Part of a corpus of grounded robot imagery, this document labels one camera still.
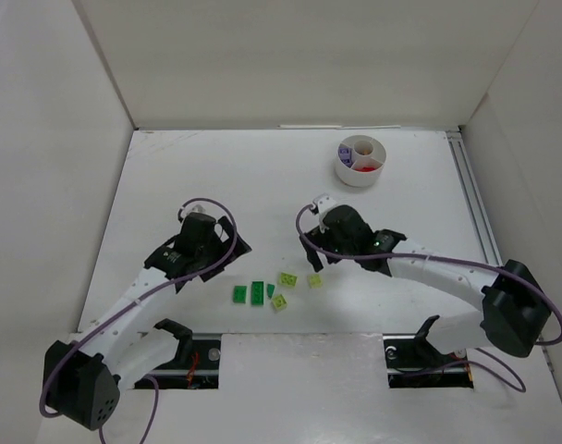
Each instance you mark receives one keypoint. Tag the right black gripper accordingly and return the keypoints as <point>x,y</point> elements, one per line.
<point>318,242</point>

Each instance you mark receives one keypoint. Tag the lime small lego brick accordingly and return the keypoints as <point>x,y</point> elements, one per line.
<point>314,281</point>

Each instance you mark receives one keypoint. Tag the green long lego brick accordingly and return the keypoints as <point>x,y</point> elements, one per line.
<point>257,293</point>

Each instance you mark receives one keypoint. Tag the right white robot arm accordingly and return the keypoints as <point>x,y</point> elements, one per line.
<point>325,270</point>

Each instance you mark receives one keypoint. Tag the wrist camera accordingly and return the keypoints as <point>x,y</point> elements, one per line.
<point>321,205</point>
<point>189,209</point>

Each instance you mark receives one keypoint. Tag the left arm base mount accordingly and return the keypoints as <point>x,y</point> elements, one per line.
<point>195,364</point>

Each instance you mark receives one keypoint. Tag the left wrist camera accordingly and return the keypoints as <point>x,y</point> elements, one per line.
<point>189,209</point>

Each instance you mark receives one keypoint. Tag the lime long lego brick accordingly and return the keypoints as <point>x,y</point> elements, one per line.
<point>287,280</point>

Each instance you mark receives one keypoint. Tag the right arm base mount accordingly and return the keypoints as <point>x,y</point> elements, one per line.
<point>412,363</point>

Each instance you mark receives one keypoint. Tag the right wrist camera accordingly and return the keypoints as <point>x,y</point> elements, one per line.
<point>321,205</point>

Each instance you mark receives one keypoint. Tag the green rounded lego brick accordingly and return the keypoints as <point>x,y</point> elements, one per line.
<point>239,294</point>

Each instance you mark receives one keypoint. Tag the white round divided container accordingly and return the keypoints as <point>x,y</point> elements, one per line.
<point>354,178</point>

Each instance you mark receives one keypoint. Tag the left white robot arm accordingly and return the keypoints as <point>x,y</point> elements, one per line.
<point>83,379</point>

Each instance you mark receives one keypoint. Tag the aluminium rail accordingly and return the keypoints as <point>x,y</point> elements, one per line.
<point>474,199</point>

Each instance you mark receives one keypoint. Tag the lime square lego brick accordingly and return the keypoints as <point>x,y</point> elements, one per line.
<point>279,302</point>

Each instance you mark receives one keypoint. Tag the purple long lego brick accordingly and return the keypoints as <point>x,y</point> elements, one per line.
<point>345,155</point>

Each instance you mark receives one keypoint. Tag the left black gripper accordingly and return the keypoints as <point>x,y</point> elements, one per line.
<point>226,252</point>

